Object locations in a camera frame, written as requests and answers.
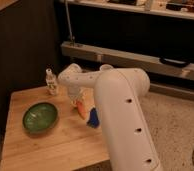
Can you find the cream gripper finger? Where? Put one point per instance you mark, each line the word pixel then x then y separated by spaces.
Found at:
pixel 74 103

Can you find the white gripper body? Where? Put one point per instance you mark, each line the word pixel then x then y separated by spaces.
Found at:
pixel 75 93

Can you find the orange pepper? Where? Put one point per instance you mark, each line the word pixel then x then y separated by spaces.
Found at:
pixel 81 110

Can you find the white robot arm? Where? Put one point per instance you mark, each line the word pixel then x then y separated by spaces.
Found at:
pixel 116 94

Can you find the blue sponge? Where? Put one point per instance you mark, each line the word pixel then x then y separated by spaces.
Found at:
pixel 93 119

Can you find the clear plastic bottle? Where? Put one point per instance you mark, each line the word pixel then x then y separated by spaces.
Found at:
pixel 51 81

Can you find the green bowl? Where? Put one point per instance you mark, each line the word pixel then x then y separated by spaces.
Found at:
pixel 39 118

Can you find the metal pole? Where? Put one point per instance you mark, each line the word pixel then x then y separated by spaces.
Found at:
pixel 71 37

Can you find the white upper shelf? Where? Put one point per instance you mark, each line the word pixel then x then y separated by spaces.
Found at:
pixel 131 8

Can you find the grey metal rail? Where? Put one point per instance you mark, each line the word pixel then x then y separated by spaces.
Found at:
pixel 125 59

